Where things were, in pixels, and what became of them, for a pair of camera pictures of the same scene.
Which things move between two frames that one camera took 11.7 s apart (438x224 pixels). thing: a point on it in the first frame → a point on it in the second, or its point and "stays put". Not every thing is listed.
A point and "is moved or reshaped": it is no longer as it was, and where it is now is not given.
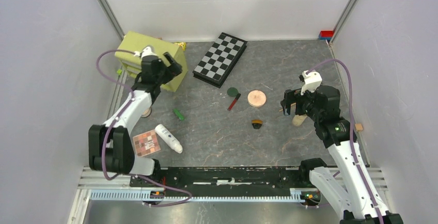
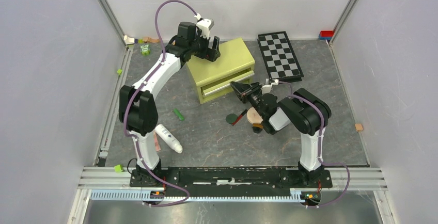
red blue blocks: (326, 34) stays put
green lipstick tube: (178, 114) stays put
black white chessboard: (217, 63) → (280, 58)
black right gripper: (292, 96) → (242, 88)
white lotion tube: (175, 144) stays put
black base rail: (227, 181) stays put
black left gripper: (173, 70) → (210, 54)
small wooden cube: (359, 127) stays put
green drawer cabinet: (132, 63) → (213, 79)
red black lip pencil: (233, 101) → (239, 117)
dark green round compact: (232, 92) → (231, 118)
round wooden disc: (256, 98) is moved or reshaped
